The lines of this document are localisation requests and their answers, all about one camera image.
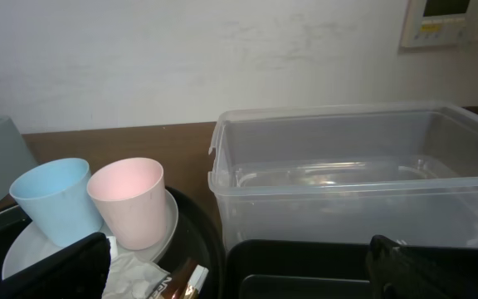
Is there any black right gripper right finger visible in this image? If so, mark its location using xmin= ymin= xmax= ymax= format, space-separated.
xmin=366 ymin=235 xmax=478 ymax=299

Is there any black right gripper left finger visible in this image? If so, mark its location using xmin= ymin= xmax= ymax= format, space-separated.
xmin=0 ymin=233 xmax=111 ymax=299

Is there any white paper napkin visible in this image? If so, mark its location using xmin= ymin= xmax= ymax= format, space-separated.
xmin=101 ymin=236 xmax=168 ymax=299

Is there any light blue plastic cup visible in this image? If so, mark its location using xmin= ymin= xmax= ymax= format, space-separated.
xmin=9 ymin=158 xmax=103 ymax=247

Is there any pink plastic cup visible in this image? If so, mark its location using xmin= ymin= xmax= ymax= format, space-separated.
xmin=87 ymin=157 xmax=166 ymax=250

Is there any gold foil snack wrapper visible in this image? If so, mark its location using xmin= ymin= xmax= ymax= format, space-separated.
xmin=147 ymin=258 xmax=209 ymax=299

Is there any grey round plate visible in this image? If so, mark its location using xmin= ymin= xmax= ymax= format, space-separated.
xmin=2 ymin=191 xmax=179 ymax=280

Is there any clear plastic bin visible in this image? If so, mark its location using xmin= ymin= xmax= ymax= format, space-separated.
xmin=208 ymin=101 xmax=478 ymax=248

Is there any round black tray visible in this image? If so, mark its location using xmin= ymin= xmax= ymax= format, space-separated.
xmin=0 ymin=187 xmax=226 ymax=299

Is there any black rectangular tray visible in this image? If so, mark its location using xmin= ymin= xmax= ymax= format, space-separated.
xmin=221 ymin=240 xmax=478 ymax=298

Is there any white wall control panel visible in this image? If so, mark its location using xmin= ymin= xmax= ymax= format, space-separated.
xmin=400 ymin=0 xmax=478 ymax=48

